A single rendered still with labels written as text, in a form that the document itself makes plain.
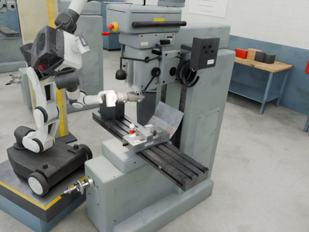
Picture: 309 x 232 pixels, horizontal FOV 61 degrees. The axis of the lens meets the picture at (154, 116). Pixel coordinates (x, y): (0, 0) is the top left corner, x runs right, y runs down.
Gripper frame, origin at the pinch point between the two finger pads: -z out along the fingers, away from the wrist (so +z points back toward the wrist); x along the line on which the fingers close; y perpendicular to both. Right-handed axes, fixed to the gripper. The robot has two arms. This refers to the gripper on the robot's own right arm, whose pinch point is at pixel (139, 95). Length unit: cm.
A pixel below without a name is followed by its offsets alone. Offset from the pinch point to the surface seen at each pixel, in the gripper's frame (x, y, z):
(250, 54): 231, 22, -313
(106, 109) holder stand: 40, 28, 17
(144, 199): -16, 92, -4
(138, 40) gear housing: -14.6, -44.9, 8.4
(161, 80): -7.6, -14.3, -14.0
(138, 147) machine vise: -25.7, 29.4, 8.2
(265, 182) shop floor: -3, 122, -166
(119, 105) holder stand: 31.7, 20.9, 7.5
